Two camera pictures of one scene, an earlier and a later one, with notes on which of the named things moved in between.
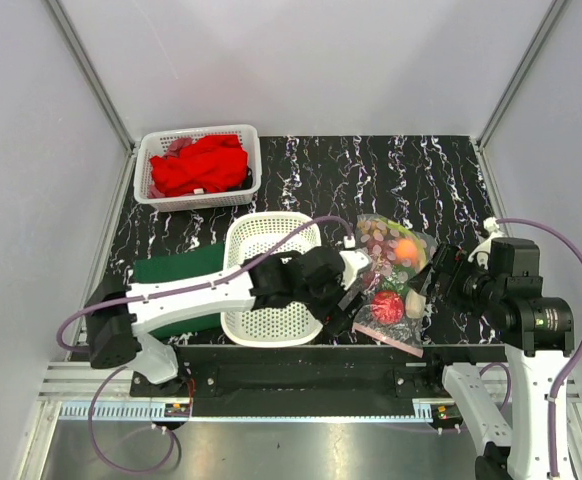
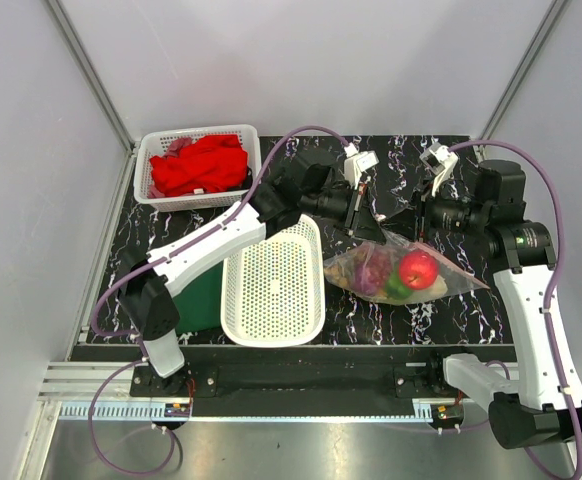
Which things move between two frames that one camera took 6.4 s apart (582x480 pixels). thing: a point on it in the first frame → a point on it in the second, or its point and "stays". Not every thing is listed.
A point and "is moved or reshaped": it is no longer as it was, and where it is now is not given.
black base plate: [240, 381] stays
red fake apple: [387, 307] → [417, 270]
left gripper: [339, 319] → [360, 220]
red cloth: [215, 163] stays
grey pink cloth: [175, 146] stays
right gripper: [450, 258] → [403, 222]
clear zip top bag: [389, 310] is moved or reshaped
